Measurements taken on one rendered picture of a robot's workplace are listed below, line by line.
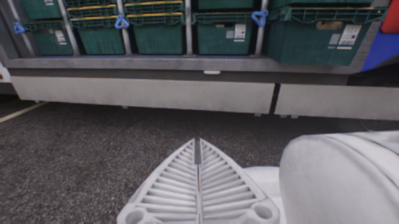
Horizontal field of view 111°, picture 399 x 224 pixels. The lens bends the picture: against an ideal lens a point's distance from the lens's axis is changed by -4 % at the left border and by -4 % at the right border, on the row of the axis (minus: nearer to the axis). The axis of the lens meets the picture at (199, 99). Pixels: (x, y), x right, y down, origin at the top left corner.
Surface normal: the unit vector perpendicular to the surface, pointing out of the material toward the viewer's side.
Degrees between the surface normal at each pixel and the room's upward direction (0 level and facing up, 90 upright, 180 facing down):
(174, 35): 97
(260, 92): 90
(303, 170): 89
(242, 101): 90
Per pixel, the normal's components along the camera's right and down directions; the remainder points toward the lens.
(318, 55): -0.14, 0.54
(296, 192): -1.00, 0.02
